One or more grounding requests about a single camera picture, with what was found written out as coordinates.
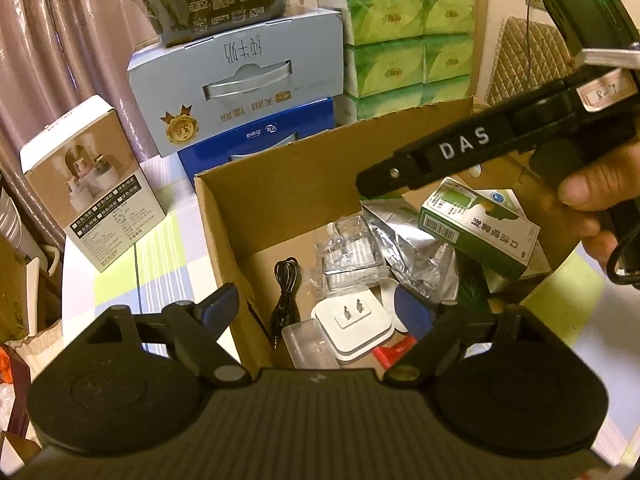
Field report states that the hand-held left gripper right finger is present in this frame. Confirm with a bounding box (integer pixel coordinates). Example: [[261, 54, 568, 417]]
[[382, 285, 556, 393]]

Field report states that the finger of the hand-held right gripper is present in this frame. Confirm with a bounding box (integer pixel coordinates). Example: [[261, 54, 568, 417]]
[[356, 154, 437, 201]]

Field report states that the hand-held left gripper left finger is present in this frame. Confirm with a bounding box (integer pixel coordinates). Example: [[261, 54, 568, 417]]
[[87, 282, 253, 388]]

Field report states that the white plastic spoon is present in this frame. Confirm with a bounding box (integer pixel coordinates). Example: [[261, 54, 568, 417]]
[[380, 280, 402, 334]]

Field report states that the red packet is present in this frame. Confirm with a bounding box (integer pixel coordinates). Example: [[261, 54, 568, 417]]
[[375, 337, 417, 372]]

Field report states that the silver foil pouch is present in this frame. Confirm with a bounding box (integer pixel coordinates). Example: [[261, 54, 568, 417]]
[[361, 199, 462, 307]]

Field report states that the white power plug adapter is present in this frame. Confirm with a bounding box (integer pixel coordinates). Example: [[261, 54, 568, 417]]
[[311, 295, 397, 362]]

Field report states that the clear plastic hook package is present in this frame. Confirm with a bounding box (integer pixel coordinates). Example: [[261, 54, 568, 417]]
[[314, 215, 392, 294]]

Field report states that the blue label floss case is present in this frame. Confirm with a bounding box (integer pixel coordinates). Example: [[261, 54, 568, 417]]
[[281, 322, 337, 369]]

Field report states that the green medicine box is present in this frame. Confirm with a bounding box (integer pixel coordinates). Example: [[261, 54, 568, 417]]
[[417, 178, 542, 282]]

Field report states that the checkered cloth desktop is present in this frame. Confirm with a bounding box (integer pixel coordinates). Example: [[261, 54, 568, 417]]
[[60, 152, 640, 461]]

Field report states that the person's right hand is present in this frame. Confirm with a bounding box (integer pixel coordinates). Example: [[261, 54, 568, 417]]
[[557, 137, 640, 282]]

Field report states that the quilted beige chair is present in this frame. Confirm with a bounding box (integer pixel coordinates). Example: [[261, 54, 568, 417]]
[[482, 16, 584, 107]]

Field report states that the stack of green tissue packs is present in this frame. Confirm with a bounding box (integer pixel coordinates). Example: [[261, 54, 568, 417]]
[[316, 0, 476, 124]]

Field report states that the dark blue carton box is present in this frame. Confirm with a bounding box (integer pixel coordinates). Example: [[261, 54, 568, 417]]
[[178, 97, 335, 187]]

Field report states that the white brown humidifier box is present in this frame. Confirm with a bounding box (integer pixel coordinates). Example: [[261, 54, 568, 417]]
[[20, 95, 168, 274]]

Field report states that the light blue milk carton box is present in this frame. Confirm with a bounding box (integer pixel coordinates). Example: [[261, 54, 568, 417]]
[[126, 7, 346, 159]]

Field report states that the tall brown cardboard box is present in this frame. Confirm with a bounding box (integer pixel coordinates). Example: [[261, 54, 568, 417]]
[[0, 235, 67, 342]]

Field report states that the stack of white dishes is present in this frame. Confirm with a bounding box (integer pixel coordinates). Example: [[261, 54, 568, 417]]
[[0, 170, 32, 262]]

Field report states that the black instant noodle bowl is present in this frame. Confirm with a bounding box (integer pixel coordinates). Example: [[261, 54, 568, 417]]
[[125, 0, 306, 49]]

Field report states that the pink curtain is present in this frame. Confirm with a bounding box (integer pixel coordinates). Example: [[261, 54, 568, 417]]
[[0, 0, 191, 181]]

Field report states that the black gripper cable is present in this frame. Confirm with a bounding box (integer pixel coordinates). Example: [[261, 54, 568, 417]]
[[606, 237, 640, 289]]

